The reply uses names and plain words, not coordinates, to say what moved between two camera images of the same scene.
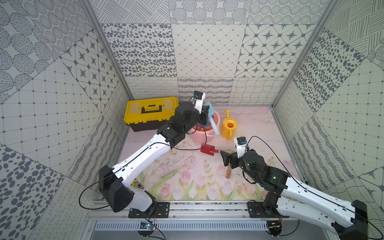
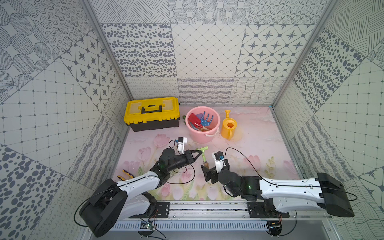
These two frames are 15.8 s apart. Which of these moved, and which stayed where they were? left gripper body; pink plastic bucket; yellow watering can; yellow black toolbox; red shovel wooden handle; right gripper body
Moved: left gripper body; red shovel wooden handle; right gripper body
Stayed: pink plastic bucket; yellow watering can; yellow black toolbox
